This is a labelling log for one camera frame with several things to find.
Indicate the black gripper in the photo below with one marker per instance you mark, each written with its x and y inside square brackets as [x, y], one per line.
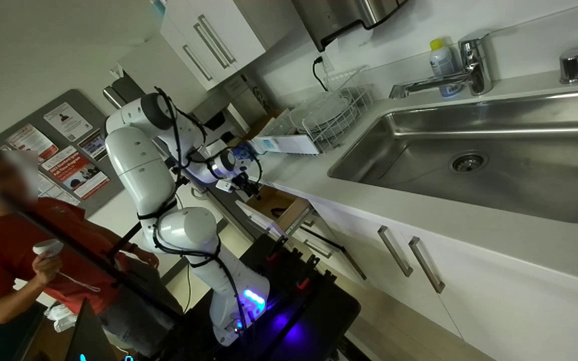
[245, 184]

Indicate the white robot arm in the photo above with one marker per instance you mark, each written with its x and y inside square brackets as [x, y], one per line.
[134, 161]

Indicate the black robot cart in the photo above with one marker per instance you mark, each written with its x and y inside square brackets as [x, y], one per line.
[301, 313]

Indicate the white upper cabinet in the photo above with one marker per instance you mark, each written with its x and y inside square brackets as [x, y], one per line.
[189, 30]

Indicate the white cabinet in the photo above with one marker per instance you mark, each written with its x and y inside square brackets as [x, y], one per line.
[189, 30]
[502, 313]

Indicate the grey notice board with posters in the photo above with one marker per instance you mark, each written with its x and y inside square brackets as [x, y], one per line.
[69, 167]

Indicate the steel paper towel dispenser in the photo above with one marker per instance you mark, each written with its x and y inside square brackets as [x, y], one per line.
[336, 16]

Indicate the white handheld controller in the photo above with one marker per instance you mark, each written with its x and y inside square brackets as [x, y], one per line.
[48, 247]

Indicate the dish soap bottle yellow cap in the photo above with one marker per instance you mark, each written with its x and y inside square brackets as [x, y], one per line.
[442, 62]

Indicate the person in red shirt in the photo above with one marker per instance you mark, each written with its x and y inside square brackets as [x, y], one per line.
[14, 253]

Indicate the chrome sink faucet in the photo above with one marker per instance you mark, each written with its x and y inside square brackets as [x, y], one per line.
[477, 64]

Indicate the stainless steel sink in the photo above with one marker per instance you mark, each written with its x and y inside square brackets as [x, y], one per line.
[517, 167]

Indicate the white lower cabinet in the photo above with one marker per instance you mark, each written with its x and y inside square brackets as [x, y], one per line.
[502, 313]

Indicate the steel sponge holder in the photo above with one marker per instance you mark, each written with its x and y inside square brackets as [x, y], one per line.
[573, 67]

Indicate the black metal frame bar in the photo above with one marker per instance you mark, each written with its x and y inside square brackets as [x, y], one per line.
[69, 242]

